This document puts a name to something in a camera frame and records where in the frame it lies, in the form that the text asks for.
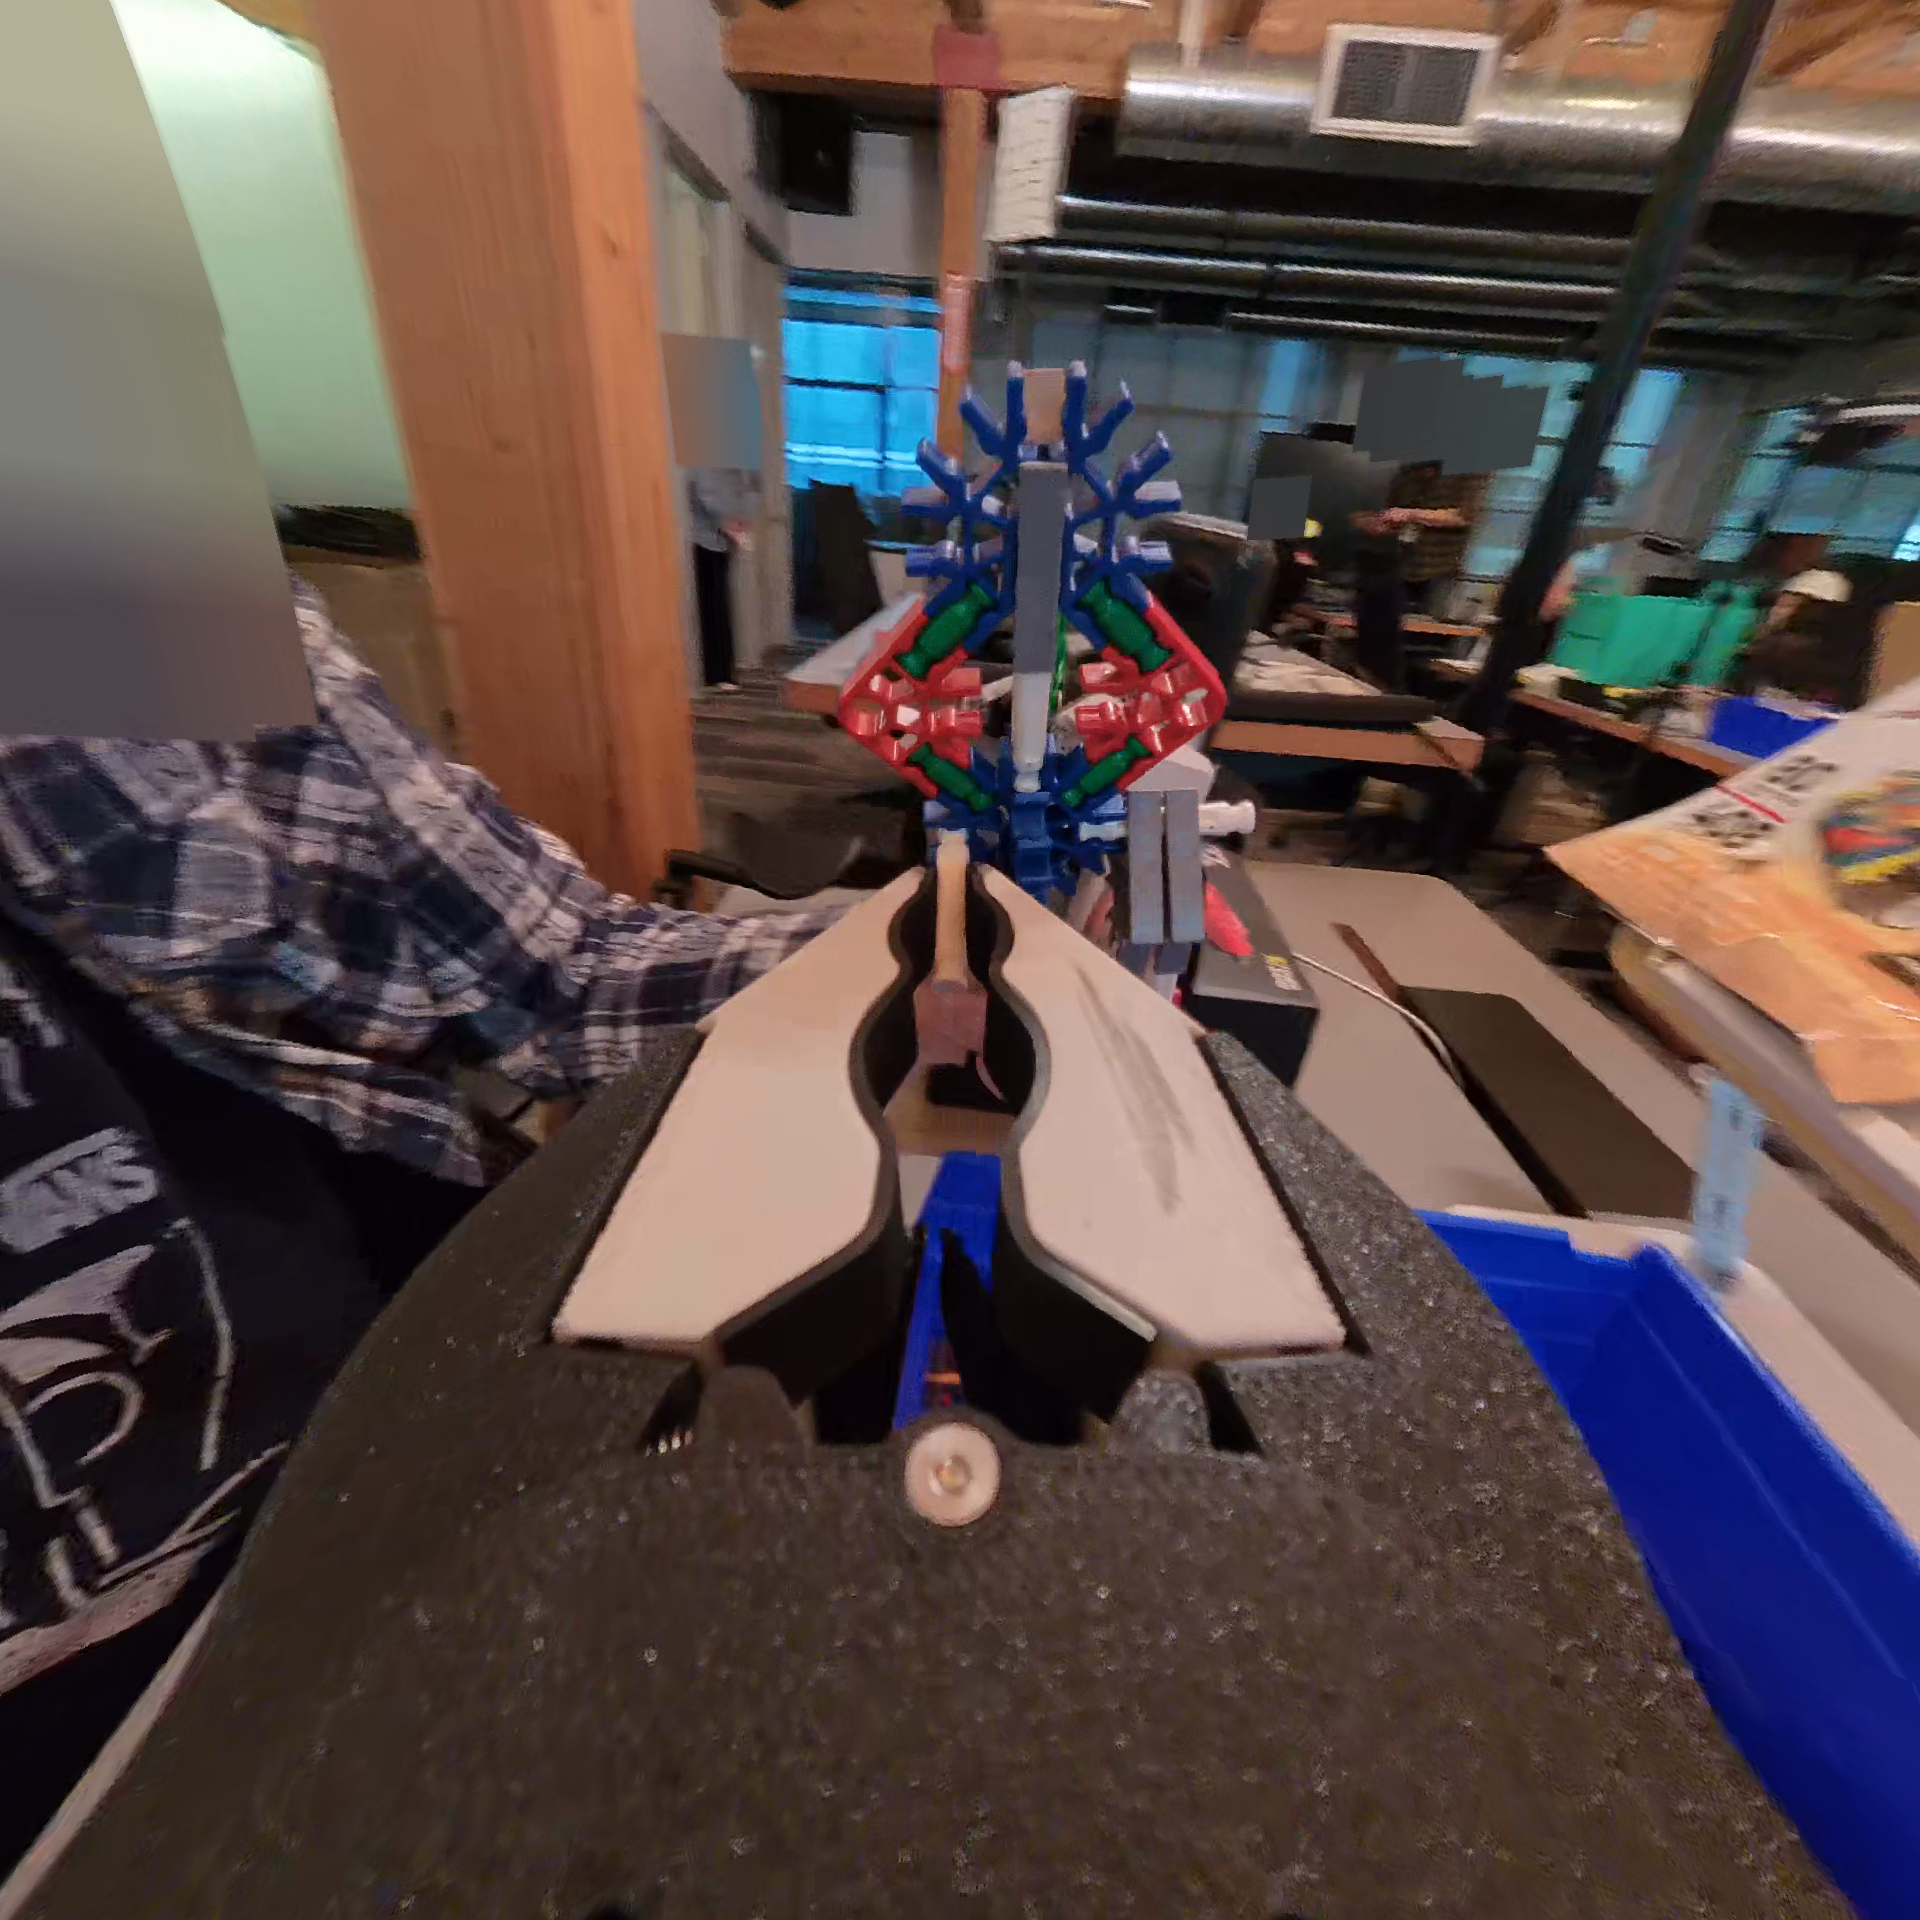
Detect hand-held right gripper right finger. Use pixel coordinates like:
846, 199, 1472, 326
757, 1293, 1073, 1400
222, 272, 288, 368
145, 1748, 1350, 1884
968, 870, 1345, 1438

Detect white stand base blue posts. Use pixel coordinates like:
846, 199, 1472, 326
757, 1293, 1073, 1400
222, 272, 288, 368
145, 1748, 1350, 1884
1690, 1074, 1771, 1292

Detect toy kit plastic bag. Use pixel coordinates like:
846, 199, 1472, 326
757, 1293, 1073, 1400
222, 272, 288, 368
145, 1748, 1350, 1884
1546, 684, 1920, 1104

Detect wooden panel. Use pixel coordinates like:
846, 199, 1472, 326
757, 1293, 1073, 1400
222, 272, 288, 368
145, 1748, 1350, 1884
316, 0, 708, 895

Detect black floor stand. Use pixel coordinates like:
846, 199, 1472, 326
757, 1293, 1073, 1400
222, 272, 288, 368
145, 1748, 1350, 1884
1436, 0, 1779, 872

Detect green wheeled toy model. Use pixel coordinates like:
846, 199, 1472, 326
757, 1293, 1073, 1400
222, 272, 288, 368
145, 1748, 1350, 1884
836, 368, 1261, 968

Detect blue plastic bin with label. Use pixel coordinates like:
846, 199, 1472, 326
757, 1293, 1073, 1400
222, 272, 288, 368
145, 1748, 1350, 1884
896, 1156, 1920, 1898

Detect round wooden board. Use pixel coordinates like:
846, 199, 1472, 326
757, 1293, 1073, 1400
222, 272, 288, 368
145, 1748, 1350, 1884
1606, 923, 1920, 1261

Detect wooden post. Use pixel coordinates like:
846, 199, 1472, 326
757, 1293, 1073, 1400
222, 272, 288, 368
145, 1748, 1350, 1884
931, 29, 998, 450

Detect silver ceiling duct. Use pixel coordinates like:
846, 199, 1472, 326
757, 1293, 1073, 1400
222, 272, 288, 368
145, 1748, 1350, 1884
1117, 61, 1920, 212

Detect long dark office desk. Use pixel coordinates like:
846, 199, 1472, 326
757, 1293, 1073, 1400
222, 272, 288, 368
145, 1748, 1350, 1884
1202, 637, 1494, 789

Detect black flat pad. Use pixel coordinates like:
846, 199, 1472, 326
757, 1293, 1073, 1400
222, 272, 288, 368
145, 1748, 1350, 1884
1397, 979, 1699, 1218

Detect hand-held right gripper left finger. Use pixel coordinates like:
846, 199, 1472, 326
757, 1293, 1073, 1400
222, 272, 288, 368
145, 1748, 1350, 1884
557, 870, 938, 1436

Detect black printed toy box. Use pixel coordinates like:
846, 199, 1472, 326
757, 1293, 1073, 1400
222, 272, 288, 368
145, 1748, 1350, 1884
1188, 855, 1325, 1089

